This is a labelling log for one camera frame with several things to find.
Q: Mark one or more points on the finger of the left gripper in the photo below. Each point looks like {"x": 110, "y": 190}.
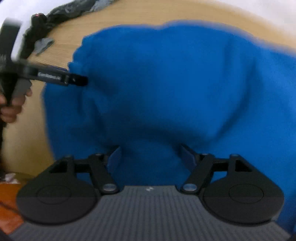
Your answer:
{"x": 77, "y": 80}
{"x": 58, "y": 69}

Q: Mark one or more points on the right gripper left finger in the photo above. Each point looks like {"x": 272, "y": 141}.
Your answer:
{"x": 101, "y": 178}

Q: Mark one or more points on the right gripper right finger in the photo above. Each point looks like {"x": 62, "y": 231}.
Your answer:
{"x": 199, "y": 165}

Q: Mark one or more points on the blue jacket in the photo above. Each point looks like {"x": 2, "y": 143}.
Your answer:
{"x": 152, "y": 89}

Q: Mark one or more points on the person left hand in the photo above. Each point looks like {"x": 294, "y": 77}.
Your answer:
{"x": 9, "y": 112}

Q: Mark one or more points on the small grey cloth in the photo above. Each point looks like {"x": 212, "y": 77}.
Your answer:
{"x": 42, "y": 45}

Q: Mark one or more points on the black garment pink trim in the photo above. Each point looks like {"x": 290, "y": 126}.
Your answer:
{"x": 38, "y": 30}

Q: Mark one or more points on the black patterned shirt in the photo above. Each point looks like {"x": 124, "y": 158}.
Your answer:
{"x": 68, "y": 11}

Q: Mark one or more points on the grey t-shirt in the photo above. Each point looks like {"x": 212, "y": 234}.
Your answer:
{"x": 101, "y": 4}

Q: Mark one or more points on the orange stool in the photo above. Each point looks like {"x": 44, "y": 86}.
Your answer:
{"x": 10, "y": 215}

